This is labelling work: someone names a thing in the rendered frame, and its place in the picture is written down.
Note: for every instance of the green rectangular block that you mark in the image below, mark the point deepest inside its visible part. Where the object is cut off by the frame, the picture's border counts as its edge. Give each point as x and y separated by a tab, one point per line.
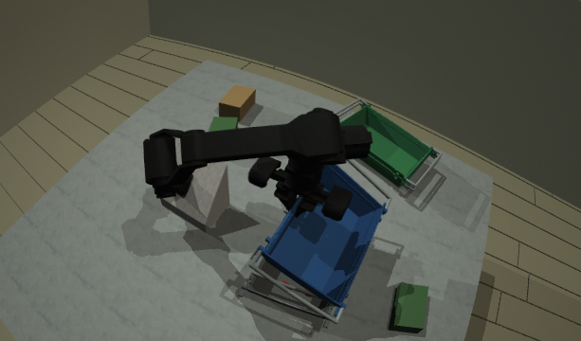
408	312
224	123

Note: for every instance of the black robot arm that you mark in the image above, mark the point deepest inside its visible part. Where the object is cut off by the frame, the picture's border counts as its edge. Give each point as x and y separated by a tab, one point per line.
310	140

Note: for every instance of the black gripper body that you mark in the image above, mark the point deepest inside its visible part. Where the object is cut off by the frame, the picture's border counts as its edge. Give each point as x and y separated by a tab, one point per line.
303	183

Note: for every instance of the blue plastic tray with wire bars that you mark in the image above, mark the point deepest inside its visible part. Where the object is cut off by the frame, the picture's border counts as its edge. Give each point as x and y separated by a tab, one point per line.
320	254

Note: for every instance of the brown rectangular block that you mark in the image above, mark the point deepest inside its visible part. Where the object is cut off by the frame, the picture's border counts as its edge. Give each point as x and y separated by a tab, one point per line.
237	102

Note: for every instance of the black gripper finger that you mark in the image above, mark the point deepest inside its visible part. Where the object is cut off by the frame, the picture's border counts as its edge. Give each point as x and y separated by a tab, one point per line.
287	201
303	206

